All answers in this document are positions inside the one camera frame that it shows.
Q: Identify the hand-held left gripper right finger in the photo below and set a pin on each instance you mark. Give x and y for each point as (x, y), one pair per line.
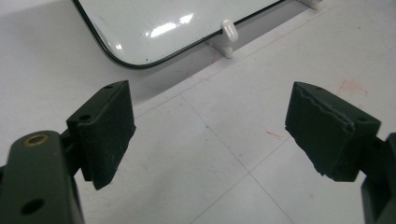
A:
(327, 137)

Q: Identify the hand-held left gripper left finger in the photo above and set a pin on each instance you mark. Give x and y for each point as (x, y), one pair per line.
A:
(104, 133)

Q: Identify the white whiteboard with black rim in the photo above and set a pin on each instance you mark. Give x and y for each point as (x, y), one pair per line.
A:
(162, 28)

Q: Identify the white whiteboard stand foot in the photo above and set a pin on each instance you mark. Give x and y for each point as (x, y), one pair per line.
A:
(227, 37)

